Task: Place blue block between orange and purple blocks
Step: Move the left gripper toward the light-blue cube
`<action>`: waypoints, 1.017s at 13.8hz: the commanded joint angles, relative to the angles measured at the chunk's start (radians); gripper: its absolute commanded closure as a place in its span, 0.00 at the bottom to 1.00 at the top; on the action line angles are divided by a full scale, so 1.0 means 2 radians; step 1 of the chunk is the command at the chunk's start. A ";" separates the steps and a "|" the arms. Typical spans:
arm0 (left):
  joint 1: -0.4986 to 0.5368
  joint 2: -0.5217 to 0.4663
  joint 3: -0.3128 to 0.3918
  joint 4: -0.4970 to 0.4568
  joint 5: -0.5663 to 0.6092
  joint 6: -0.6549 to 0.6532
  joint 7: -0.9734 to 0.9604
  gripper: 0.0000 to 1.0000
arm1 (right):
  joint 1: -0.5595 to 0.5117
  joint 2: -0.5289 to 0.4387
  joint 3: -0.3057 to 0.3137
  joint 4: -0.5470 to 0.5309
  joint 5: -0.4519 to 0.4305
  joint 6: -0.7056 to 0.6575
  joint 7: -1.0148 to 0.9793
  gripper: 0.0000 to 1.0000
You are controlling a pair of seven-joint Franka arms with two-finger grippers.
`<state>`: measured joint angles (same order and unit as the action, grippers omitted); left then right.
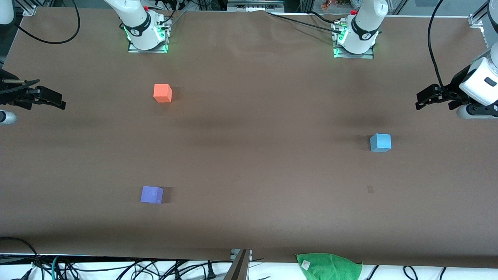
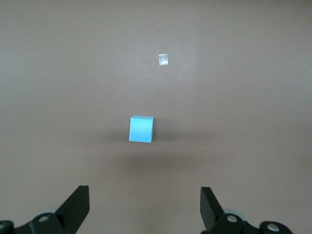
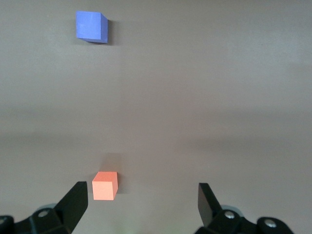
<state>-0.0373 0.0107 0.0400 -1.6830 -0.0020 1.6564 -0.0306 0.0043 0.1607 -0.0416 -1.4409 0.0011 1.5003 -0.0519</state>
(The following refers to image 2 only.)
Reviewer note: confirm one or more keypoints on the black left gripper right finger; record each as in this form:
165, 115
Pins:
212, 212

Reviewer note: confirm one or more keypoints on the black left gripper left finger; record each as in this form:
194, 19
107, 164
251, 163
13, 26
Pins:
70, 209

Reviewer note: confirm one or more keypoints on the light blue foam block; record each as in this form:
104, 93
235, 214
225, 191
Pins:
141, 130

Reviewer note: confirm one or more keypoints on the small clear tape piece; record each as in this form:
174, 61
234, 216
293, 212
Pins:
163, 59

